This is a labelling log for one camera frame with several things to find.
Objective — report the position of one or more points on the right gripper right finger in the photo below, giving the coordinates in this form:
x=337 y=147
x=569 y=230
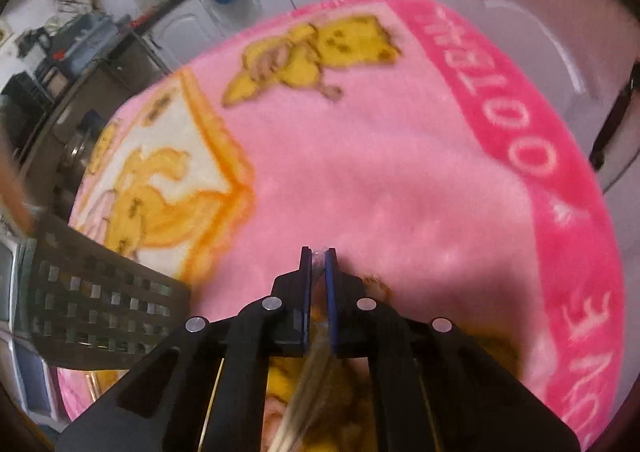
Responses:
x=433 y=387

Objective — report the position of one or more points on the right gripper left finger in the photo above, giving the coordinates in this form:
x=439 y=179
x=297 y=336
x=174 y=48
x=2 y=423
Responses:
x=204 y=387

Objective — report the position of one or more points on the dark green utensil holder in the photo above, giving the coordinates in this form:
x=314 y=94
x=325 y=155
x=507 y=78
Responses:
x=85 y=307

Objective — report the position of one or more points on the white plastic drawer unit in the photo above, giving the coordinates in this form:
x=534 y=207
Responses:
x=27 y=378

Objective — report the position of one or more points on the pink cartoon bear blanket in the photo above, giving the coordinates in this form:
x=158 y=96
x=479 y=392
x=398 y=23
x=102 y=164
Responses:
x=396 y=133

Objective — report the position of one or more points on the stacked steel pots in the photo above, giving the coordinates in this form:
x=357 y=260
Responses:
x=77 y=152

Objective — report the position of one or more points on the blue plastic dish box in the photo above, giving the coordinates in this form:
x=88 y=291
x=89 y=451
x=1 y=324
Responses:
x=85 y=38

